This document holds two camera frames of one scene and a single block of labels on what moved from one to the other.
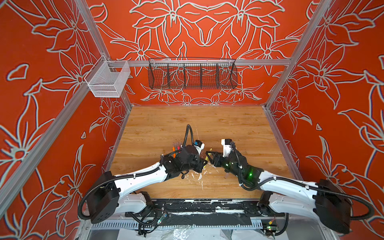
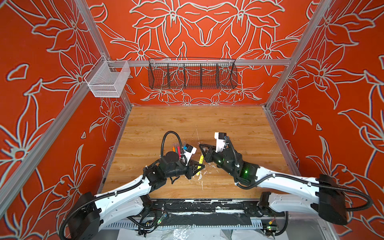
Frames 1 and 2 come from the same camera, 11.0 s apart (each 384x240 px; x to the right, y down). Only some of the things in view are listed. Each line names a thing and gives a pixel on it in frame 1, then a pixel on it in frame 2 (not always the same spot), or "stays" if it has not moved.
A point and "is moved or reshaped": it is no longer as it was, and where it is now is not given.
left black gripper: x=200 y=164 → x=190 y=170
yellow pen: x=206 y=158 is moved or reshaped
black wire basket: x=192 y=73 stays
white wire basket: x=107 y=78 stays
